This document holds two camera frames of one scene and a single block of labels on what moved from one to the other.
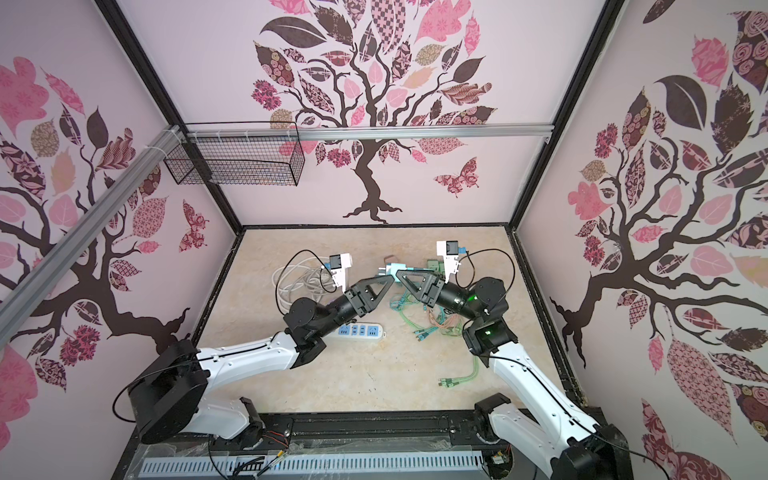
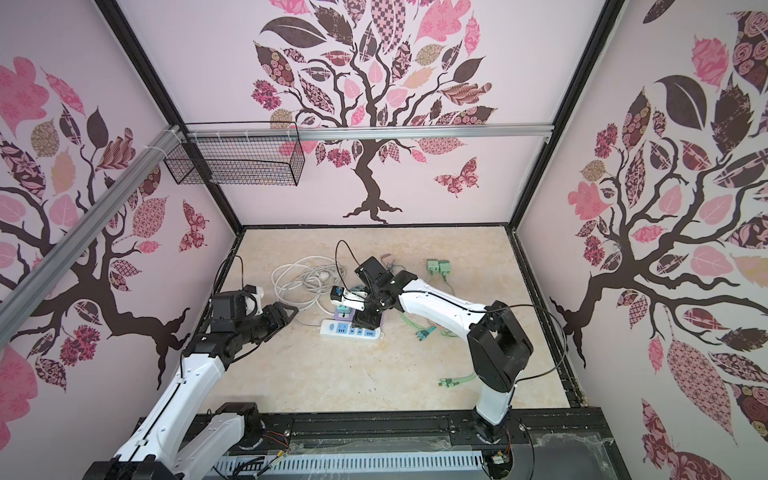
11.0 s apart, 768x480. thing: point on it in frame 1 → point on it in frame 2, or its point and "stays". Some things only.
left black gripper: x=367 y=300 → x=277 y=319
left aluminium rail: x=20 y=297 stays
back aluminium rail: x=360 y=133 stays
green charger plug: x=437 y=266 stays
